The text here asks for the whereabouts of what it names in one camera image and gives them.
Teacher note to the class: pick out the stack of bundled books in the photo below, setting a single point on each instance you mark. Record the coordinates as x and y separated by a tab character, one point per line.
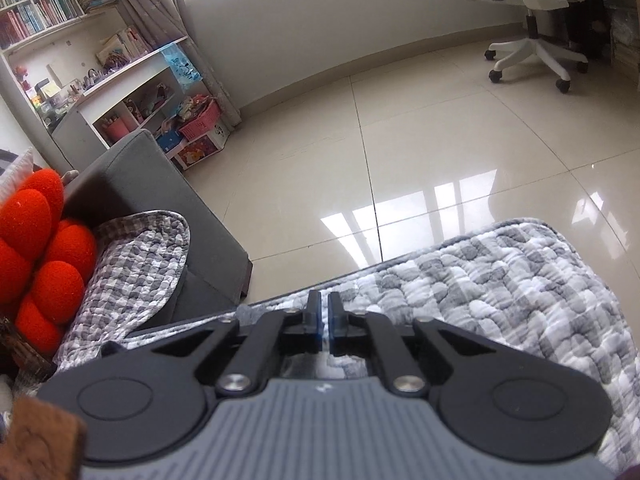
625	20

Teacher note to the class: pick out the white wall bookshelf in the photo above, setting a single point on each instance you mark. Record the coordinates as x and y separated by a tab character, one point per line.
70	20

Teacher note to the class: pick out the grey quilted blanket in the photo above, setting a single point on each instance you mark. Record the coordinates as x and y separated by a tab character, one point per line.
500	285

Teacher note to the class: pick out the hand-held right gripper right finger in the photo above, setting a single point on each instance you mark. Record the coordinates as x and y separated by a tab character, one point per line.
335	322

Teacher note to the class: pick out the pink storage basket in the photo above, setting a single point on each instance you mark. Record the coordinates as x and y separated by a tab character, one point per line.
200	122

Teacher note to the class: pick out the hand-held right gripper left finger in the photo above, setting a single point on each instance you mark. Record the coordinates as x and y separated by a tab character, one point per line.
314	320

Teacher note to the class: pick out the white pillow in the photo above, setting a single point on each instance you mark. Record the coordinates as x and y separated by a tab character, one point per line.
15	175

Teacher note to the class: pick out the pile of desk trinkets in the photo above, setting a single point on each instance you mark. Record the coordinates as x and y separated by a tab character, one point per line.
70	90

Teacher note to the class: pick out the white office chair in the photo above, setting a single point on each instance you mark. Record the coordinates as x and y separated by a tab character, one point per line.
530	55

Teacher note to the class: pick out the brown fuzzy cloth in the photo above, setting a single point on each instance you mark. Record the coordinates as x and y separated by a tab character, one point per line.
40	440

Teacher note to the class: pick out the printed storage box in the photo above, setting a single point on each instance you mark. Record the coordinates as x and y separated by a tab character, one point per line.
200	152

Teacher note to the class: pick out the white desk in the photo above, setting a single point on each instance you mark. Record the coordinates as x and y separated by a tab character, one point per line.
125	77

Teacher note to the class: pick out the row of colourful books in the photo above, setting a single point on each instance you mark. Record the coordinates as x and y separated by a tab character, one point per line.
35	15

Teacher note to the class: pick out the blue patterned bag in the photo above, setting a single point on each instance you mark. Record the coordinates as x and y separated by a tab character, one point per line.
182	65

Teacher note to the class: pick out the orange-red plush cushion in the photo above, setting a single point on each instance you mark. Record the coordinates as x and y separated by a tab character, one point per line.
50	285

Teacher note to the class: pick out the grey sofa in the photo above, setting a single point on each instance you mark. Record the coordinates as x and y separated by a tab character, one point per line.
150	185

